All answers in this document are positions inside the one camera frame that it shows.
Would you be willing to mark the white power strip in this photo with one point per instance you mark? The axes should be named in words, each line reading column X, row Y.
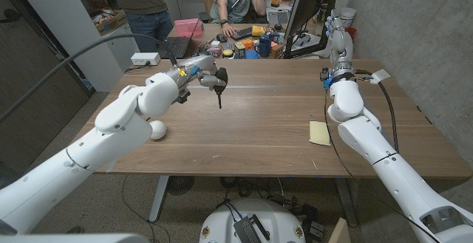
column 145, row 58

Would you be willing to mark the orange cup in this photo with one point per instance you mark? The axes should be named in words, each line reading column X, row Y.
column 247, row 44

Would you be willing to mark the white baseball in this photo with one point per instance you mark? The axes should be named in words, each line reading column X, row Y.
column 159, row 130

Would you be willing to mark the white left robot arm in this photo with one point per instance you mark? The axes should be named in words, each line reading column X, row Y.
column 111, row 125

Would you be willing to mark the black floor fan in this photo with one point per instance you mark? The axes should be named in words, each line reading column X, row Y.
column 180, row 185

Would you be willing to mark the pink plastic box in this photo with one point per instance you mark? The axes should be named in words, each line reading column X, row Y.
column 187, row 28

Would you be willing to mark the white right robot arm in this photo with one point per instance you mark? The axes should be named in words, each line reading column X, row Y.
column 369, row 139

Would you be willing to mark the black box on torso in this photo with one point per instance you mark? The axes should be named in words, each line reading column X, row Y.
column 245, row 232

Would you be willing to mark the black computer mouse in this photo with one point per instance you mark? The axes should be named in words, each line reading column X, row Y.
column 221, row 37

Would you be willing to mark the white lidded canister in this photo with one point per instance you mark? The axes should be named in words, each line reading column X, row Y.
column 349, row 14

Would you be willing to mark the beige wooden block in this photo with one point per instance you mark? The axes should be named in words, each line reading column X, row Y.
column 340, row 232

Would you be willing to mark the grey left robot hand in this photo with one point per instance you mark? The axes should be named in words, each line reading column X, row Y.
column 203, row 65

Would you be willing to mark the red plastic container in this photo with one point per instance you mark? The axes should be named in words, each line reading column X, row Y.
column 352, row 31

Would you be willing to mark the black bulb pipette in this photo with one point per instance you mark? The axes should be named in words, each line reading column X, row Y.
column 222, row 74

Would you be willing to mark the cardboard box on shelf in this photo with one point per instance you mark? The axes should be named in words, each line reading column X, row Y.
column 111, row 22

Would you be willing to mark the black computer monitor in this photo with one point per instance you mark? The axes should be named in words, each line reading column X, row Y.
column 325, row 40
column 308, row 3

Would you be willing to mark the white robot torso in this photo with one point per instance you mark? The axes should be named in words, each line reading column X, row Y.
column 275, row 219

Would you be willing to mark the grey table leg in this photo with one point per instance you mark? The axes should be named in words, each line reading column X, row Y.
column 346, row 202

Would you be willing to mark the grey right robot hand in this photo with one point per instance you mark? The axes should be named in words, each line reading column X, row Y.
column 341, row 47

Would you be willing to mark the yellow sticky note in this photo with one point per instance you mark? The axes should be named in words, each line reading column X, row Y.
column 318, row 132

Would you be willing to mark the black keyboard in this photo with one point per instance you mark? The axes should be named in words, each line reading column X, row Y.
column 242, row 33

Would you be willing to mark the black laptop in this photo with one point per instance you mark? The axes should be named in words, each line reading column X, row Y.
column 177, row 45

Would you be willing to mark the white table leg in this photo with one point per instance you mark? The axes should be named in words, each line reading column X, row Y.
column 159, row 198

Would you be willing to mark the yellow toy object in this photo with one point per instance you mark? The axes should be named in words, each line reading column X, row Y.
column 258, row 31

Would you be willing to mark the white shelf cabinet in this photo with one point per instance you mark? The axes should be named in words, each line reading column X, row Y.
column 74, row 21

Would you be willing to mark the dark blue mug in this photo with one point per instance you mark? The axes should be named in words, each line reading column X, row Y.
column 264, row 47

